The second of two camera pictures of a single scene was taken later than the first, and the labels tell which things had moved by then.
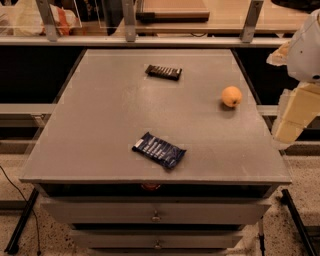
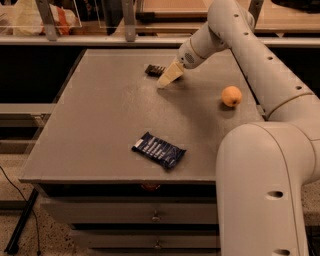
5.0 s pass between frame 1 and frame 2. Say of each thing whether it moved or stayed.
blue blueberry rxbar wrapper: stayed
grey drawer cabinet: stayed
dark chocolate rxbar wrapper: stayed
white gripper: moved
